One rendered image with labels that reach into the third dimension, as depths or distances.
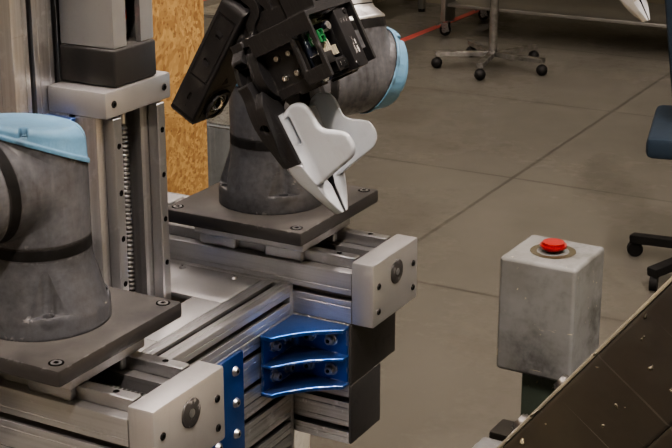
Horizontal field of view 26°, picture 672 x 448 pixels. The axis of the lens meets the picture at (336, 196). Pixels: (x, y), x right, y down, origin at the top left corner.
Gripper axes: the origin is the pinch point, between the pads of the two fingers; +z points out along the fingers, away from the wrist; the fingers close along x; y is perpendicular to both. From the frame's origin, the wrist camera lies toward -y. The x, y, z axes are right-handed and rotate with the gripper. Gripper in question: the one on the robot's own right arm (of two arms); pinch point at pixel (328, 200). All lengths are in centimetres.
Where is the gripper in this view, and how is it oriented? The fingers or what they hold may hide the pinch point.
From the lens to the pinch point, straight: 113.9
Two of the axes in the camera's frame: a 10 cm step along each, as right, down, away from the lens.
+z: 4.0, 9.1, 0.6
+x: 4.9, -2.7, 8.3
